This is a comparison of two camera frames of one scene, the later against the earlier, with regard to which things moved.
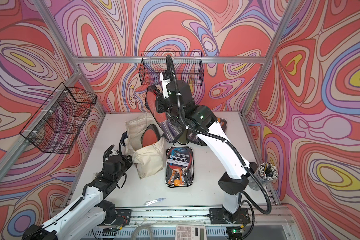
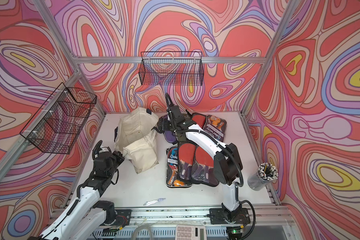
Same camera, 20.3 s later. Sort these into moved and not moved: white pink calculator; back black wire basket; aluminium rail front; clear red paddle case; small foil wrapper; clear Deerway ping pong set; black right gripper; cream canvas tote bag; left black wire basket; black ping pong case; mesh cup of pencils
Moved: black ping pong case; clear red paddle case; black right gripper; cream canvas tote bag
Not moved: clear Deerway ping pong set; white pink calculator; mesh cup of pencils; aluminium rail front; small foil wrapper; left black wire basket; back black wire basket
